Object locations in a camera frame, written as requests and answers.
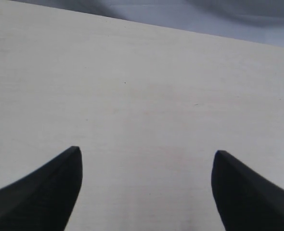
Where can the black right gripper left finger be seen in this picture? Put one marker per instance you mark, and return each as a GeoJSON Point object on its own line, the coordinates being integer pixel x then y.
{"type": "Point", "coordinates": [44, 199]}

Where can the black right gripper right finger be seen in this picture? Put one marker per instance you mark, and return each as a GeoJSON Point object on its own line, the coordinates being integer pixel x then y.
{"type": "Point", "coordinates": [245, 200]}

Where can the white backdrop cloth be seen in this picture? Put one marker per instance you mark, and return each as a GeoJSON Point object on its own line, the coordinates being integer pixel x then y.
{"type": "Point", "coordinates": [259, 21]}

